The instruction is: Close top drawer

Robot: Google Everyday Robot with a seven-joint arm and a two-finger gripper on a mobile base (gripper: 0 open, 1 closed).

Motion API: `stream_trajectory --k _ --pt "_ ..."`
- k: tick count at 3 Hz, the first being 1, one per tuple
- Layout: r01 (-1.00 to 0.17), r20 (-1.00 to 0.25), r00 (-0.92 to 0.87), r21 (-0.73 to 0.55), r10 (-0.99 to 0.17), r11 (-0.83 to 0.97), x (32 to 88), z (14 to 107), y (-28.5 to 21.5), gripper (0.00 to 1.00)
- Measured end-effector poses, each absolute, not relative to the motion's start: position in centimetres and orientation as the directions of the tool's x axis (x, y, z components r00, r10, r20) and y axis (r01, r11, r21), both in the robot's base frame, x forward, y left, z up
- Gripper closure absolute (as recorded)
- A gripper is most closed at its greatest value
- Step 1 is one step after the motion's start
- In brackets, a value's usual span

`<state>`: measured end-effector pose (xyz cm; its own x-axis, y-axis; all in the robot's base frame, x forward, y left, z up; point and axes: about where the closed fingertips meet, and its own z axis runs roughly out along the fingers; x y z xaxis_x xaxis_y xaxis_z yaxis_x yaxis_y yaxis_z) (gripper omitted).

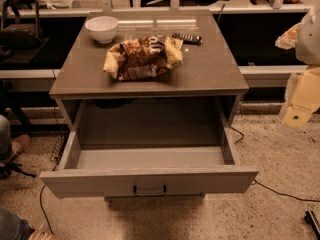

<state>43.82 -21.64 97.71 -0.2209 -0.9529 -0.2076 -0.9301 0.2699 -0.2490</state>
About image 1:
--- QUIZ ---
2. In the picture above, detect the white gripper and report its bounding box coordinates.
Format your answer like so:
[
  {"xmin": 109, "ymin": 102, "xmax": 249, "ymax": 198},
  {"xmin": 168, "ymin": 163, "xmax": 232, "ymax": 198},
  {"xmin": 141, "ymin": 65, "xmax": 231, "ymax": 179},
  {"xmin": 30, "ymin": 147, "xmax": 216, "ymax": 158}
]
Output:
[{"xmin": 280, "ymin": 65, "xmax": 320, "ymax": 128}]

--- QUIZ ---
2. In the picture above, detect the grey top drawer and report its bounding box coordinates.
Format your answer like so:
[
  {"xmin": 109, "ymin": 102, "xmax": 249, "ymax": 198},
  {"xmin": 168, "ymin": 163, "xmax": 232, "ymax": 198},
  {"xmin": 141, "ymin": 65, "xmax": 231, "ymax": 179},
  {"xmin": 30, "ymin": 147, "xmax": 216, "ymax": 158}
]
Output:
[{"xmin": 40, "ymin": 98, "xmax": 258, "ymax": 198}]

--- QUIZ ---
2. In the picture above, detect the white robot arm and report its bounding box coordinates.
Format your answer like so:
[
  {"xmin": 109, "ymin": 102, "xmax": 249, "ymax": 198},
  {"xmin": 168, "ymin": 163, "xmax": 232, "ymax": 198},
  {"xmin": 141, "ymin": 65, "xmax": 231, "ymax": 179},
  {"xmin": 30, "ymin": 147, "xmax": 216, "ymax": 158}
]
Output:
[{"xmin": 275, "ymin": 4, "xmax": 320, "ymax": 128}]

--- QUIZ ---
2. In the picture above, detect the grey drawer cabinet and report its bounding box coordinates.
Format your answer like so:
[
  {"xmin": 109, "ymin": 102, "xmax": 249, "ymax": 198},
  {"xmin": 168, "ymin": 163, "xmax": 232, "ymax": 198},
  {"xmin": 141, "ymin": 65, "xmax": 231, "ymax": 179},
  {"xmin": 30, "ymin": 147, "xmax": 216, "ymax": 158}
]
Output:
[{"xmin": 48, "ymin": 10, "xmax": 250, "ymax": 132}]

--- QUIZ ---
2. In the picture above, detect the black object bottom right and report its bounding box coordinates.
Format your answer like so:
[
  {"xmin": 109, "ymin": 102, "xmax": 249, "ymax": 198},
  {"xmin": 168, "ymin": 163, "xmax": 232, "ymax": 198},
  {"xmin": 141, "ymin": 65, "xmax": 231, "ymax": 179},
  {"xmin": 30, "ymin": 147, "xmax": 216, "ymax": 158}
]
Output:
[{"xmin": 304, "ymin": 210, "xmax": 320, "ymax": 240}]

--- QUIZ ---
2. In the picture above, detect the dark candy bar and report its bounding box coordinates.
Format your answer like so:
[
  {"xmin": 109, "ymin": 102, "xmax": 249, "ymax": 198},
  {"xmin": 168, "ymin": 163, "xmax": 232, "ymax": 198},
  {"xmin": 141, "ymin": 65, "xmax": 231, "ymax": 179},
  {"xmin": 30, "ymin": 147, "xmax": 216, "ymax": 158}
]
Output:
[{"xmin": 172, "ymin": 33, "xmax": 202, "ymax": 46}]

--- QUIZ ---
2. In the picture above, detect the brown yellow chip bag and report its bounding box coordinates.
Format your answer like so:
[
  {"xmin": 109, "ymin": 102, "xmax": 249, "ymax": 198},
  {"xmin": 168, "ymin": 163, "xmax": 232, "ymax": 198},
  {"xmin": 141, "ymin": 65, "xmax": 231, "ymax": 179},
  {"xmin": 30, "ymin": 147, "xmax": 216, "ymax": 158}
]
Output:
[{"xmin": 103, "ymin": 35, "xmax": 183, "ymax": 81}]

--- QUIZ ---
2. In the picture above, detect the white ceramic bowl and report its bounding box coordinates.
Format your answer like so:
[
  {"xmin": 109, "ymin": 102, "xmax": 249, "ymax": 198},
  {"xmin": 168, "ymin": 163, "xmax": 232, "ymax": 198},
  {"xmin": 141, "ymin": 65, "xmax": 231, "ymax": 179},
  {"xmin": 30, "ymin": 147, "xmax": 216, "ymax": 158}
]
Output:
[{"xmin": 85, "ymin": 16, "xmax": 119, "ymax": 43}]

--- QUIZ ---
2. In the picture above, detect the brown shoe left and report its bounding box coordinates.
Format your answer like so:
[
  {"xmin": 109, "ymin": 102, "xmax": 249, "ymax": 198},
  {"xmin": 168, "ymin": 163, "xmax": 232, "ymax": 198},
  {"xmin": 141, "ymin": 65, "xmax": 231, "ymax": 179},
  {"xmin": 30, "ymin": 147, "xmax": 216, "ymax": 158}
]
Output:
[{"xmin": 11, "ymin": 134, "xmax": 31, "ymax": 156}]

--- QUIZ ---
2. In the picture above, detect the tan shoe bottom left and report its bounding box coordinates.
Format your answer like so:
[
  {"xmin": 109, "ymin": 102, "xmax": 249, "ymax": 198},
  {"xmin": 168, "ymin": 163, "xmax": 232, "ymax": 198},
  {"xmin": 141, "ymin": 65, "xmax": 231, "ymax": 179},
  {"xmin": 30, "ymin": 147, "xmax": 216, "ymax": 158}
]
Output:
[{"xmin": 28, "ymin": 229, "xmax": 61, "ymax": 240}]

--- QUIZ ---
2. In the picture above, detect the black bag on shelf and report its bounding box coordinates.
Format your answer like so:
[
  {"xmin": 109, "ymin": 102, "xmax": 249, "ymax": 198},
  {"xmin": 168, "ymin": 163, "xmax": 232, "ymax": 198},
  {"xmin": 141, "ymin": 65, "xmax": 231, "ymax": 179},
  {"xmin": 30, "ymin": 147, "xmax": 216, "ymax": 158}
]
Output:
[{"xmin": 0, "ymin": 0, "xmax": 42, "ymax": 50}]

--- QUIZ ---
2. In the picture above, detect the blue jeans leg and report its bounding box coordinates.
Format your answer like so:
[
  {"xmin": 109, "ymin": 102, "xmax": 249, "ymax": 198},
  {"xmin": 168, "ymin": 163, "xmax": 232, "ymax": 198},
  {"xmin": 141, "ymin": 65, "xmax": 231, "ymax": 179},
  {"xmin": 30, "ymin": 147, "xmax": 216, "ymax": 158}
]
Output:
[{"xmin": 0, "ymin": 206, "xmax": 34, "ymax": 240}]

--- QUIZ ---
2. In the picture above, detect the black floor cable right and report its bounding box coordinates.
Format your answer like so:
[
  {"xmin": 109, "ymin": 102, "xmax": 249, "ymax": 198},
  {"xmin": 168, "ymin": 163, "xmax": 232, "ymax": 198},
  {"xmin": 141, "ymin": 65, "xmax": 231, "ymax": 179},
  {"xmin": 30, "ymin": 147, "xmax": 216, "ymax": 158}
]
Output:
[{"xmin": 230, "ymin": 126, "xmax": 320, "ymax": 204}]

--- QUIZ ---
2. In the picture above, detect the black floor cable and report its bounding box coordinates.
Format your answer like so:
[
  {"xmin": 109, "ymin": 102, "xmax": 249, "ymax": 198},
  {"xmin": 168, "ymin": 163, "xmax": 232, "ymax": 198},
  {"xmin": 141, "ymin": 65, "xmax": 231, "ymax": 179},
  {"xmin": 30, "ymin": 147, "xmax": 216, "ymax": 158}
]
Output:
[
  {"xmin": 39, "ymin": 165, "xmax": 58, "ymax": 235},
  {"xmin": 230, "ymin": 126, "xmax": 320, "ymax": 204}
]

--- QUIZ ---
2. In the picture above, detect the wire basket on floor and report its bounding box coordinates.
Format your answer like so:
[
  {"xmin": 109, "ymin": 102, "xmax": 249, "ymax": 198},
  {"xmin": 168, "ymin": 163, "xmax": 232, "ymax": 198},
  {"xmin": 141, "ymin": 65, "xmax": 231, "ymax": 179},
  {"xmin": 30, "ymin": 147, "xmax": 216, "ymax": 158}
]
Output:
[{"xmin": 50, "ymin": 131, "xmax": 68, "ymax": 162}]

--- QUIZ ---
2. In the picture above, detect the black floor cable left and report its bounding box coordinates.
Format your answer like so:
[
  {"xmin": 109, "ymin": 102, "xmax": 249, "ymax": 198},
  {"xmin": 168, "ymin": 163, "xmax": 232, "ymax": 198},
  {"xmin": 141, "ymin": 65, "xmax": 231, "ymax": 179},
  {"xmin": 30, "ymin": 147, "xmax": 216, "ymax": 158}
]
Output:
[{"xmin": 39, "ymin": 165, "xmax": 58, "ymax": 235}]

